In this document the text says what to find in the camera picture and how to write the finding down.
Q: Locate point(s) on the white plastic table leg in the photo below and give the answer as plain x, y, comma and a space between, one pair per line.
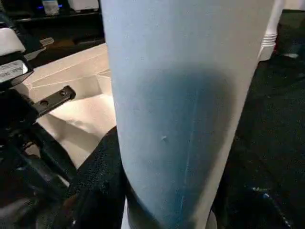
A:
181, 95
271, 33

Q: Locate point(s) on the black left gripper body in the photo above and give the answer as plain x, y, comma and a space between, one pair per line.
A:
24, 138

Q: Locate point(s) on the white plastic table top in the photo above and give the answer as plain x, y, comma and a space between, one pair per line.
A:
81, 105

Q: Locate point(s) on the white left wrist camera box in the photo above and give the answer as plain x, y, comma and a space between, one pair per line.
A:
12, 62

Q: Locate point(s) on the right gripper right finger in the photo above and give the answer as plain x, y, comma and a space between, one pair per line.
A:
252, 205

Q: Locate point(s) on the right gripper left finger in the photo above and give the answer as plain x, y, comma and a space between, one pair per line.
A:
95, 191

